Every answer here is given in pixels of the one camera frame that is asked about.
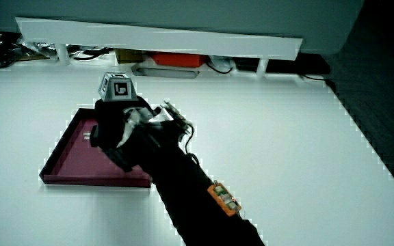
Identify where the person's right hand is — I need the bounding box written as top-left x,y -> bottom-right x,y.
89,72 -> 196,174

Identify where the maroon square plate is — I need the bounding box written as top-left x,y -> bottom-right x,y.
39,107 -> 153,189

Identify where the orange forearm sensor module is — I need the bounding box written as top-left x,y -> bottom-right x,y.
207,180 -> 243,217

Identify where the person's right forearm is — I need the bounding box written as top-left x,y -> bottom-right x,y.
137,136 -> 266,246

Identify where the brown cardboard box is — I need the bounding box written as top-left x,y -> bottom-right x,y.
114,49 -> 147,65

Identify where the grey flat tray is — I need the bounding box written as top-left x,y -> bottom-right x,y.
131,66 -> 200,80

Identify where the orange box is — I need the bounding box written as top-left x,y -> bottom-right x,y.
150,52 -> 207,68

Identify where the white shelf board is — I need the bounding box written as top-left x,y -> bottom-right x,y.
15,16 -> 304,77

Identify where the silver foil wrapper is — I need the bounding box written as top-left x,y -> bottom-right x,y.
21,40 -> 60,57

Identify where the white adapter block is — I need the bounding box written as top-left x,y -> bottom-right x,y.
210,56 -> 235,71

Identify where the black cable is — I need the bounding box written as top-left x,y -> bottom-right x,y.
205,60 -> 235,75
67,46 -> 115,62
298,72 -> 332,83

